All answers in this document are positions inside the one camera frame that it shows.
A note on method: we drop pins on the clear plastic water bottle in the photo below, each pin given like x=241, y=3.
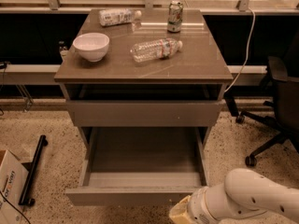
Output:
x=156, y=49

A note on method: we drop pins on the grey top drawer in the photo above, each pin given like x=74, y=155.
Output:
x=144, y=114

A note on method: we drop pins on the black office chair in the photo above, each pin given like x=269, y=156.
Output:
x=283, y=74

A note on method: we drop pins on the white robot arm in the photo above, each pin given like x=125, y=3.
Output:
x=244, y=194

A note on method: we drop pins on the black metal bar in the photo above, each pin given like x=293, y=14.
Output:
x=25, y=198

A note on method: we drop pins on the white ceramic bowl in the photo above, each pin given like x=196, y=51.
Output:
x=92, y=47

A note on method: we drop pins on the yellow foam padded gripper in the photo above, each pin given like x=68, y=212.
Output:
x=197, y=206

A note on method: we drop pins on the white labelled plastic bottle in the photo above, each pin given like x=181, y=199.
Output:
x=116, y=16

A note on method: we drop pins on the grey drawer cabinet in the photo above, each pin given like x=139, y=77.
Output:
x=196, y=73

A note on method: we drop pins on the grey drawer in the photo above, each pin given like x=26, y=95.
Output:
x=141, y=166
x=144, y=114

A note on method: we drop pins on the small bottle behind cabinet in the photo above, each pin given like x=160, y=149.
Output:
x=63, y=49

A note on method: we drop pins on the green soda can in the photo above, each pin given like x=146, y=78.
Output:
x=175, y=16

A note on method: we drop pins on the white cardboard box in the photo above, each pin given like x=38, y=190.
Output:
x=12, y=178

